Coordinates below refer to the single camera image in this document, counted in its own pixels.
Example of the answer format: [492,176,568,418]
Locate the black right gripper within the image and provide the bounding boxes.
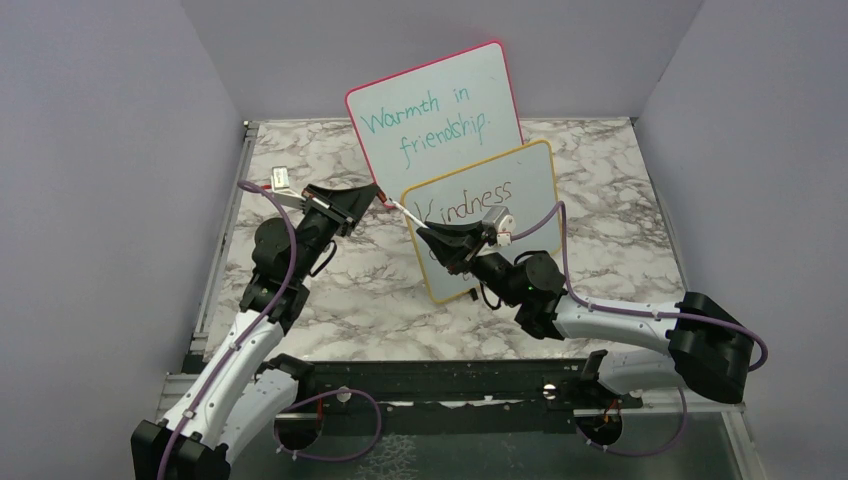
[418,220,524,308]

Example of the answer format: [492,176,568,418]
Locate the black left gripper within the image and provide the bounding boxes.
[292,183,380,282]

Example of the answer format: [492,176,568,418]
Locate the white rainbow marker pen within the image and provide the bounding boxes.
[388,198,428,229]

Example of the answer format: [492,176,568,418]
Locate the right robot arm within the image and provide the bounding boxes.
[416,222,755,407]

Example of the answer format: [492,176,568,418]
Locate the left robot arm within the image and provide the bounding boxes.
[130,180,380,479]

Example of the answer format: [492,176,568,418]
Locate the yellow framed whiteboard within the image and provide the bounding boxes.
[399,140,562,304]

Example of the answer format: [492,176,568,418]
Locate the pink framed whiteboard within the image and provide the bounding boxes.
[345,40,524,200]

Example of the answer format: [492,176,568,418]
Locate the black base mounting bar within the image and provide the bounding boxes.
[182,357,644,439]

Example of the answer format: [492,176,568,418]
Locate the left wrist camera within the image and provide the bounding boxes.
[270,166,305,208]

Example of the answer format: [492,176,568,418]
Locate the aluminium table edge rail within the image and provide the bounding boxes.
[187,121,261,356]

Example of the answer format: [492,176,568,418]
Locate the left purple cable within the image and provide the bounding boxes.
[153,180,384,480]

